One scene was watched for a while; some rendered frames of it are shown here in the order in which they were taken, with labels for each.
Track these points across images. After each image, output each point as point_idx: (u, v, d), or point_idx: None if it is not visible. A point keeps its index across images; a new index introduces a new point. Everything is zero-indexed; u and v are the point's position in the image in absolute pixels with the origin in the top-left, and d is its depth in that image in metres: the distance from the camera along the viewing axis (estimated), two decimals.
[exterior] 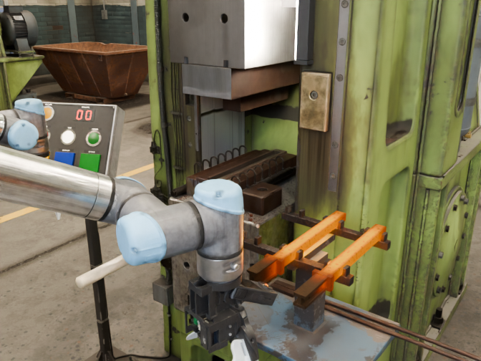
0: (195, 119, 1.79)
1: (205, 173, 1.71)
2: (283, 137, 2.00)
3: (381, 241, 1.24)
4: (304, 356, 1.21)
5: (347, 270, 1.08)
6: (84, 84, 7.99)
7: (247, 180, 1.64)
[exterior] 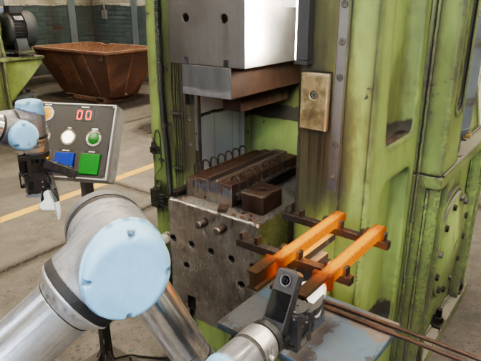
0: (195, 119, 1.79)
1: (205, 173, 1.71)
2: (283, 137, 2.00)
3: (381, 241, 1.24)
4: (304, 356, 1.21)
5: (347, 270, 1.08)
6: (84, 84, 7.99)
7: (247, 180, 1.64)
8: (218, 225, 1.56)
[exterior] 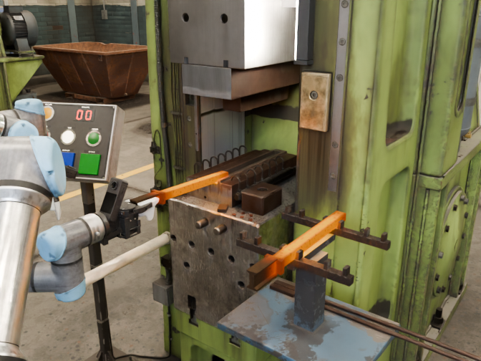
0: (195, 119, 1.79)
1: (205, 173, 1.71)
2: (283, 137, 2.00)
3: (381, 241, 1.24)
4: (304, 356, 1.21)
5: (347, 270, 1.08)
6: (84, 84, 7.99)
7: (247, 180, 1.64)
8: (218, 225, 1.56)
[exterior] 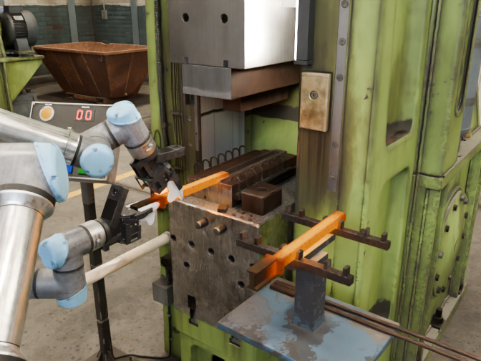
0: (195, 119, 1.79)
1: (205, 173, 1.71)
2: (283, 137, 2.00)
3: (381, 241, 1.24)
4: (304, 356, 1.21)
5: (347, 270, 1.08)
6: (84, 84, 7.99)
7: (247, 180, 1.64)
8: (218, 225, 1.56)
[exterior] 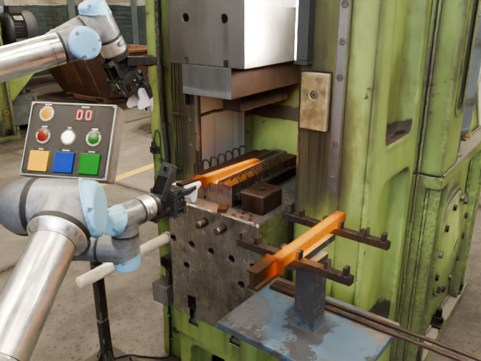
0: (195, 119, 1.79)
1: (205, 173, 1.71)
2: (283, 137, 2.00)
3: (381, 241, 1.24)
4: (304, 356, 1.21)
5: (347, 270, 1.08)
6: (84, 84, 7.99)
7: (247, 180, 1.64)
8: (218, 225, 1.56)
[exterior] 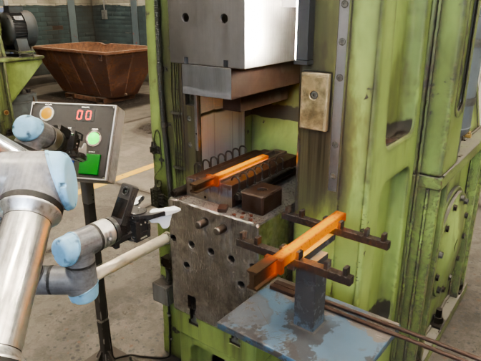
0: (195, 119, 1.79)
1: (205, 173, 1.71)
2: (283, 137, 2.00)
3: (381, 241, 1.24)
4: (304, 356, 1.21)
5: (347, 270, 1.08)
6: (84, 84, 7.99)
7: (247, 180, 1.64)
8: (218, 225, 1.56)
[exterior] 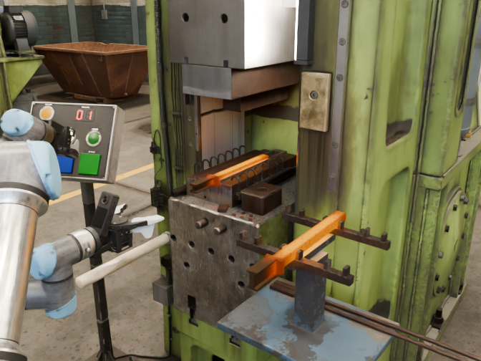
0: (195, 119, 1.79)
1: (205, 173, 1.71)
2: (283, 137, 2.00)
3: (381, 241, 1.24)
4: (304, 356, 1.21)
5: (347, 270, 1.08)
6: (84, 84, 7.99)
7: (247, 180, 1.64)
8: (218, 225, 1.56)
